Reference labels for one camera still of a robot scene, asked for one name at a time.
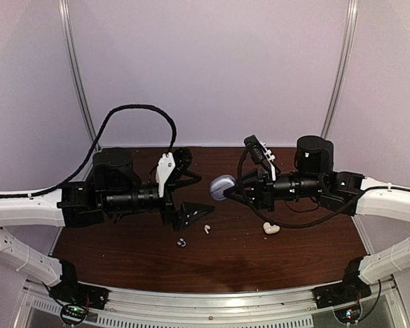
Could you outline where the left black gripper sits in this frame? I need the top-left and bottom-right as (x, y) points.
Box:
(104, 182), (215, 232)

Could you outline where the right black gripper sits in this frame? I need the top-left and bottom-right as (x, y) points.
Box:
(223, 166), (324, 213)

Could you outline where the purple earbud charging case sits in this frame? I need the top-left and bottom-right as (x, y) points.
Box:
(209, 174), (236, 201)

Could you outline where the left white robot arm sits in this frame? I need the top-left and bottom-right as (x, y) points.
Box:
(0, 148), (215, 303)

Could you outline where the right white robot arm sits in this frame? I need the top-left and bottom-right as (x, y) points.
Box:
(223, 135), (410, 229)

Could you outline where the white earbud charging case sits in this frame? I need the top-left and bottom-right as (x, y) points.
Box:
(262, 222), (281, 235)

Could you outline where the purple earbud lower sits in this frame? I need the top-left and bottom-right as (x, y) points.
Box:
(177, 238), (187, 247)

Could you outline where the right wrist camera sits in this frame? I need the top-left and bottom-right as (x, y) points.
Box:
(244, 135), (280, 181)

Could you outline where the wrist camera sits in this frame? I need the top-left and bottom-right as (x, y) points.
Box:
(156, 152), (176, 198)
(244, 135), (280, 181)

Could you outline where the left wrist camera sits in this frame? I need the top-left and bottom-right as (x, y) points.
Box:
(156, 152), (176, 198)

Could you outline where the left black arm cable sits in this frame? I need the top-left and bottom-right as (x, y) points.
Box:
(0, 103), (177, 201)

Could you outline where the front aluminium rail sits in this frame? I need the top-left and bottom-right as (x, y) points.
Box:
(8, 278), (410, 327)

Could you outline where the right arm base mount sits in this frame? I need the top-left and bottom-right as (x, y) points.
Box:
(313, 273), (372, 309)

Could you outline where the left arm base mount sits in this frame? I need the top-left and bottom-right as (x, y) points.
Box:
(50, 270), (109, 310)

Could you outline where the right aluminium frame post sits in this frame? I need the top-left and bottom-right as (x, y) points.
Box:
(320, 0), (359, 139)

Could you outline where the aluminium frame post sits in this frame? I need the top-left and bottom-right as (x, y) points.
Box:
(58, 0), (96, 142)
(320, 0), (359, 139)

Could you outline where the left aluminium frame post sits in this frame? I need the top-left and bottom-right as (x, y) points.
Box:
(58, 0), (96, 142)

